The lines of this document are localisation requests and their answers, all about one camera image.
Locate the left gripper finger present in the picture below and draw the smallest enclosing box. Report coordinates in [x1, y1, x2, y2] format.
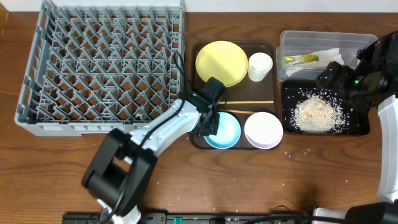
[194, 112, 210, 136]
[206, 112, 220, 136]

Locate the light blue bowl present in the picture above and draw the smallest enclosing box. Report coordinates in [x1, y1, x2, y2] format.
[204, 112, 241, 149]

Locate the white paper napkin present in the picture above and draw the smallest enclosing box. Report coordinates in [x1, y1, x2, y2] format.
[285, 48, 344, 77]

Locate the green orange snack wrapper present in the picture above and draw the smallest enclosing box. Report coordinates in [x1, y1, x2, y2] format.
[284, 54, 318, 65]

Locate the pink white bowl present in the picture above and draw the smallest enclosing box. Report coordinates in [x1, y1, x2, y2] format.
[244, 112, 284, 149]

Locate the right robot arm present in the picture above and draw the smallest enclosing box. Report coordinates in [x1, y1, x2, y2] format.
[312, 31, 397, 223]

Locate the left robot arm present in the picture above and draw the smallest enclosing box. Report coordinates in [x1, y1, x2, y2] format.
[82, 77, 226, 223]

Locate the pile of rice waste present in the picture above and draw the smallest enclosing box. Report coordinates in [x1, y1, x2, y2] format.
[283, 88, 353, 134]

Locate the black waste tray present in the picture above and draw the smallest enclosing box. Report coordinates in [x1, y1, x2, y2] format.
[281, 80, 370, 135]

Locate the lower wooden chopstick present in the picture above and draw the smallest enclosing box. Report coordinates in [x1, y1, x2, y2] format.
[220, 109, 257, 114]

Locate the wooden chopstick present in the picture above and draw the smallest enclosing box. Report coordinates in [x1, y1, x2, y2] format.
[218, 100, 274, 105]
[220, 109, 257, 114]

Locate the dark brown serving tray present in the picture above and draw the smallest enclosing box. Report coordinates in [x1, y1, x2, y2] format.
[190, 40, 282, 150]

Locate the yellow plate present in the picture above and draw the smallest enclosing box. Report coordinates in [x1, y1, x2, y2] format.
[195, 40, 248, 87]

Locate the clear plastic bin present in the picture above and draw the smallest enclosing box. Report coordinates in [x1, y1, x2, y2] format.
[276, 30, 377, 82]

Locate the upper wooden chopstick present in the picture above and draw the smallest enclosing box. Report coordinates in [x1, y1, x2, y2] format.
[218, 100, 274, 105]

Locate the white paper cup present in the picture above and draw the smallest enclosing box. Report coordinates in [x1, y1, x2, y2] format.
[248, 52, 273, 82]

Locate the grey dish rack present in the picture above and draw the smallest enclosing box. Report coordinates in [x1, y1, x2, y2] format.
[14, 1, 185, 136]

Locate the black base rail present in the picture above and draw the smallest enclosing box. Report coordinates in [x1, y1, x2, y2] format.
[61, 212, 315, 224]

